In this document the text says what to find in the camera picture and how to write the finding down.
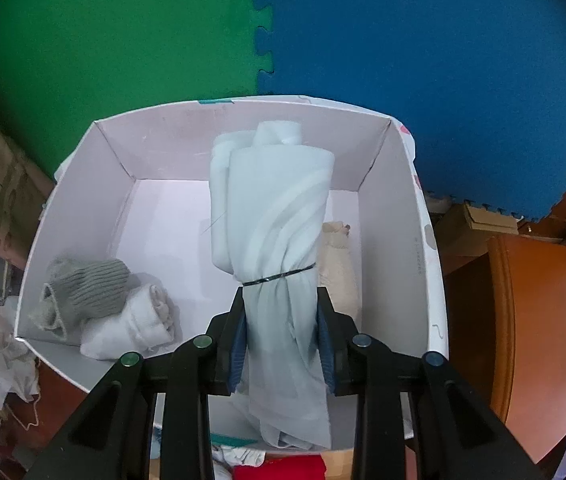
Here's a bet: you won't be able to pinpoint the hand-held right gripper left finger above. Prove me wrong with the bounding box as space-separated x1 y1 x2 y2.
28 287 250 480

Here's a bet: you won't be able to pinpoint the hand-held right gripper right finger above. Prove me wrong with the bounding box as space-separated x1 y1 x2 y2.
315 285 548 480

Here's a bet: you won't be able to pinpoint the beige underwear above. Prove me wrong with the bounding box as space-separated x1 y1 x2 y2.
315 221 362 328

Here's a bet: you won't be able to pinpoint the cream white cloth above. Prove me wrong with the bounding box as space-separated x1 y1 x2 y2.
80 284 176 361

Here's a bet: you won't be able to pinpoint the light blue patterned underwear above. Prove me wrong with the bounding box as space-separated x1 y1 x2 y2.
214 447 267 467

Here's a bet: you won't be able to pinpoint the white underwear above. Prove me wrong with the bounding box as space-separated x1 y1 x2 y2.
209 121 336 451

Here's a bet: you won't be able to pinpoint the white cardboard box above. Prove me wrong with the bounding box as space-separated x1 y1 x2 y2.
13 94 450 453

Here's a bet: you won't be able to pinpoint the grey ribbed socks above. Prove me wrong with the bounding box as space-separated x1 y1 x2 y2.
30 256 132 345

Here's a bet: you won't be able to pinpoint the red underwear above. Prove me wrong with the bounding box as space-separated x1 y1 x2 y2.
233 456 327 480

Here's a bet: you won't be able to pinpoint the black elastic band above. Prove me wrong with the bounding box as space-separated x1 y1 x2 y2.
243 264 316 287

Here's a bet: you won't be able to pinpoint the brown cardboard piece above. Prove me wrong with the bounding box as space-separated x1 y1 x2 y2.
433 202 518 261

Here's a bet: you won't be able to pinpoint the brown wooden furniture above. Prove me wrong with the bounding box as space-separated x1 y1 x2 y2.
443 150 566 466

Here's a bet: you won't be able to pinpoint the blue foam mat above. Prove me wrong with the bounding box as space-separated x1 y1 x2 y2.
253 0 566 221

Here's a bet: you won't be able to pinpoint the green foam mat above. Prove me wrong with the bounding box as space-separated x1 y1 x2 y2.
0 0 276 181

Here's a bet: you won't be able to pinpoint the white cord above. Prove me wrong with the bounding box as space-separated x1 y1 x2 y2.
8 400 41 432

